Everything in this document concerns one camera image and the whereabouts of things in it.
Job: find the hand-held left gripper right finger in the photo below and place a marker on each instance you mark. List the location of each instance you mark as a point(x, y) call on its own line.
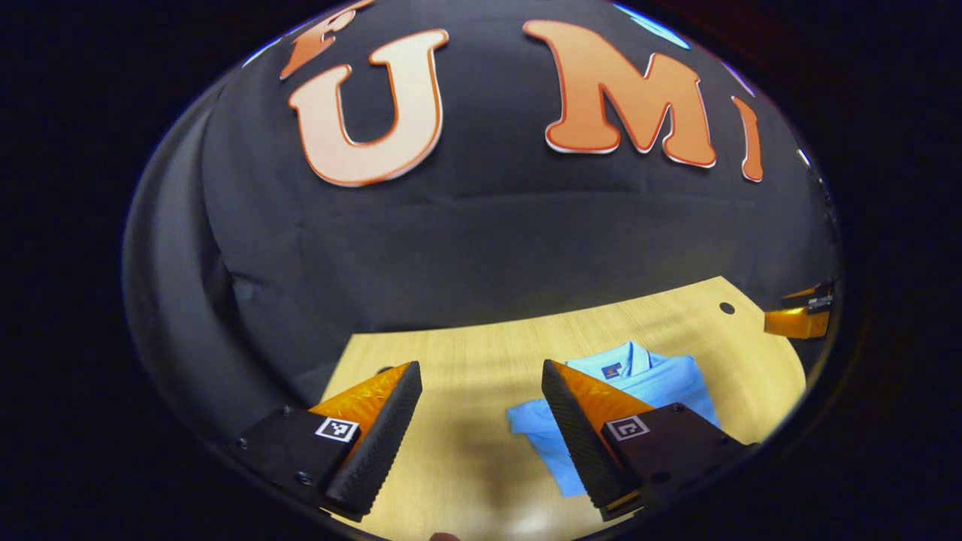
point(582, 451)

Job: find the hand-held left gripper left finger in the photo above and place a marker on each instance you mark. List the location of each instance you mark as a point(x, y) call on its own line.
point(383, 443)

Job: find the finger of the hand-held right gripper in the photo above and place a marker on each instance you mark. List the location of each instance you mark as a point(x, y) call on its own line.
point(793, 323)
point(815, 294)

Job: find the light blue T-shirt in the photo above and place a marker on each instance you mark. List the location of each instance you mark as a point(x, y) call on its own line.
point(661, 383)

